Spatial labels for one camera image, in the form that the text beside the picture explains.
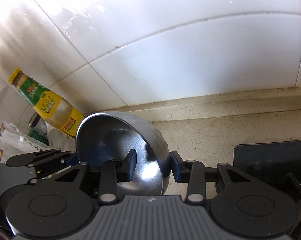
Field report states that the steel bowl back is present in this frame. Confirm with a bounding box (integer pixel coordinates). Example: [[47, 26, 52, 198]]
[[76, 111, 170, 196]]

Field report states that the white round condiment rack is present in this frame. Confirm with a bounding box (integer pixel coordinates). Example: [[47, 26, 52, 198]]
[[1, 122, 75, 153]]

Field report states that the yellow green label oil bottle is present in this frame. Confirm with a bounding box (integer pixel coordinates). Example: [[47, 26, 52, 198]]
[[8, 68, 84, 139]]

